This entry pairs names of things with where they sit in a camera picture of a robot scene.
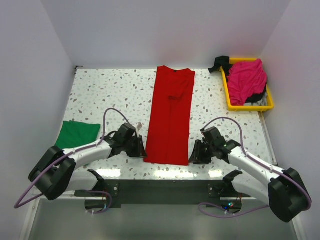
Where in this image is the folded green t shirt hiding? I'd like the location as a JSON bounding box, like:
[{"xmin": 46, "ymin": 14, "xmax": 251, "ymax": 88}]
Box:
[{"xmin": 54, "ymin": 121, "xmax": 101, "ymax": 153}]

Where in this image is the aluminium rail frame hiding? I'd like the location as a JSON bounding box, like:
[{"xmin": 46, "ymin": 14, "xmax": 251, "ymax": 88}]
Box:
[{"xmin": 20, "ymin": 125, "xmax": 306, "ymax": 240}]

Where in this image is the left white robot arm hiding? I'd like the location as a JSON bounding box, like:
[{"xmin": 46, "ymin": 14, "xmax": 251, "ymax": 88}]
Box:
[{"xmin": 28, "ymin": 123, "xmax": 147, "ymax": 201}]

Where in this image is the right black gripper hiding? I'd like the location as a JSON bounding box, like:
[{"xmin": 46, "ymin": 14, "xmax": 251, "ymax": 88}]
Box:
[{"xmin": 188, "ymin": 139, "xmax": 215, "ymax": 165}]

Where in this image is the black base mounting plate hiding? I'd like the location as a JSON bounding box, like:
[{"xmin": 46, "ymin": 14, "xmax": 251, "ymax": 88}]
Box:
[{"xmin": 74, "ymin": 179, "xmax": 243, "ymax": 213}]

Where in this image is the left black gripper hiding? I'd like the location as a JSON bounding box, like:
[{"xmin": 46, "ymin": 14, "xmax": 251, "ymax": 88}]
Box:
[{"xmin": 122, "ymin": 135, "xmax": 147, "ymax": 158}]

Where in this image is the black t shirt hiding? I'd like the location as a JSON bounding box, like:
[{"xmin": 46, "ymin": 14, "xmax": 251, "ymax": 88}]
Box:
[{"xmin": 208, "ymin": 56, "xmax": 233, "ymax": 76}]

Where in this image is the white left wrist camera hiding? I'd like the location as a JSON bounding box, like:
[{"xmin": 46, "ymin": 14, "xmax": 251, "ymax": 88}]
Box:
[{"xmin": 135, "ymin": 122, "xmax": 143, "ymax": 132}]

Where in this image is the red t shirt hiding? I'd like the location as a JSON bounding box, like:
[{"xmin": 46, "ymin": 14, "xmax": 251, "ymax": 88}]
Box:
[{"xmin": 144, "ymin": 66, "xmax": 196, "ymax": 166}]

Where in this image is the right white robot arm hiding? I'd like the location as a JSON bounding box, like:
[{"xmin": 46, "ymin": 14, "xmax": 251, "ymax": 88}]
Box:
[{"xmin": 189, "ymin": 127, "xmax": 312, "ymax": 223}]

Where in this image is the grey cloth in bin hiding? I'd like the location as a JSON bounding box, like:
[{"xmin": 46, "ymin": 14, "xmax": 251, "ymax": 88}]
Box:
[{"xmin": 257, "ymin": 94, "xmax": 268, "ymax": 106}]

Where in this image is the yellow plastic bin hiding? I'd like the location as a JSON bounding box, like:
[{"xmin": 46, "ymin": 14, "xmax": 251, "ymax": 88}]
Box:
[{"xmin": 219, "ymin": 57, "xmax": 274, "ymax": 112}]

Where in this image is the pink t shirt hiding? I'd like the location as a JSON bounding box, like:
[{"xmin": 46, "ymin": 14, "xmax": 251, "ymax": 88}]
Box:
[{"xmin": 227, "ymin": 58, "xmax": 267, "ymax": 106}]

